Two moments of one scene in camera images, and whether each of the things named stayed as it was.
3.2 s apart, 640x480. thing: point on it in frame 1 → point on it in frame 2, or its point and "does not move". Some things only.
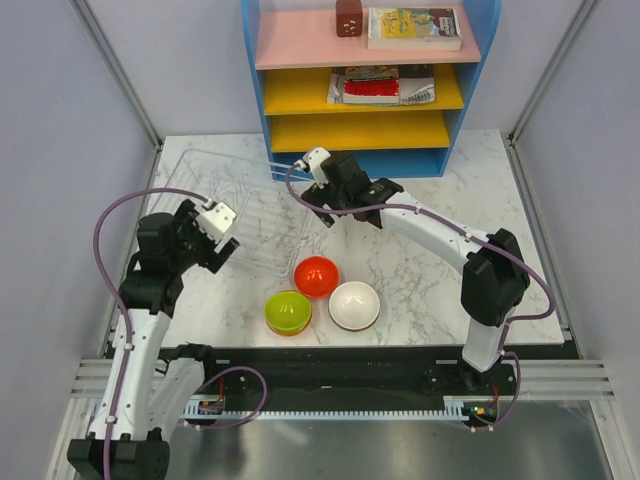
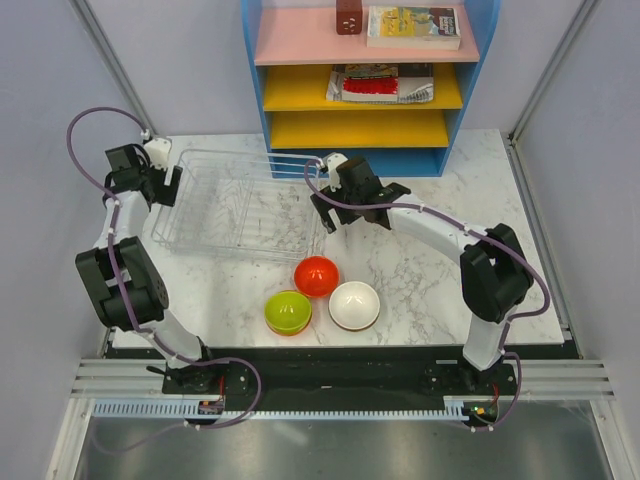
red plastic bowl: (317, 277) does not move
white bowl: (354, 305) does not move
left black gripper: (185, 220) → (165, 194)
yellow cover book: (414, 29) does not move
